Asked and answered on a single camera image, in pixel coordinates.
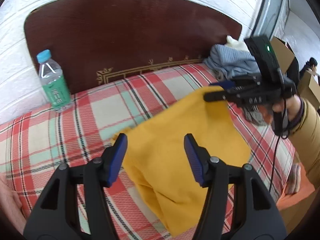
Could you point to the grey checked garment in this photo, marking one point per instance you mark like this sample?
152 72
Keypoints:
255 117

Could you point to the cardboard box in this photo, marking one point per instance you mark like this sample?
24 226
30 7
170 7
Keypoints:
282 52
310 90

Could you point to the orange bed sheet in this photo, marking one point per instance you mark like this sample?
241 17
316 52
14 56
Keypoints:
290 202

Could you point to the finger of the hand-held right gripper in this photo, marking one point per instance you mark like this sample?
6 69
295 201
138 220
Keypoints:
215 96
225 83

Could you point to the pale green garment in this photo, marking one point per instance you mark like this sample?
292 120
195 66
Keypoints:
237 44

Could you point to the person's right hand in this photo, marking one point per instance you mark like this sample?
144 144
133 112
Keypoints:
294 107

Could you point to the yellow t-shirt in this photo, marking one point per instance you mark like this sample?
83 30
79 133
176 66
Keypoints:
162 150

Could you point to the red plaid bed blanket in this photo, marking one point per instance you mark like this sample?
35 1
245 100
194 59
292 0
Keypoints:
75 120

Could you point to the pink knitted cloth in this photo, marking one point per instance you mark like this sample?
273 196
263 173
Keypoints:
294 177

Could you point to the person's right forearm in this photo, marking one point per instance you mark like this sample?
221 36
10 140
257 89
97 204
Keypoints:
308 130

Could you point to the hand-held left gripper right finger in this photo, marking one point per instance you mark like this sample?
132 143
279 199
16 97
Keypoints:
195 160

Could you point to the light blue knit sweater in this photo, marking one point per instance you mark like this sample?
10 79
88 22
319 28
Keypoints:
232 60

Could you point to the brown wooden headboard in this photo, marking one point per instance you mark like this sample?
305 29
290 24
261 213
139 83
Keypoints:
125 30

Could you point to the clear water bottle green label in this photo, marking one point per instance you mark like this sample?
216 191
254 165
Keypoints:
53 85

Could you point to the glass door with drawing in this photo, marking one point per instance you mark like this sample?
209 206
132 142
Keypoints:
272 12

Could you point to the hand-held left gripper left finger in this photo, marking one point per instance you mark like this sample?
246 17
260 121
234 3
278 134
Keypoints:
116 160

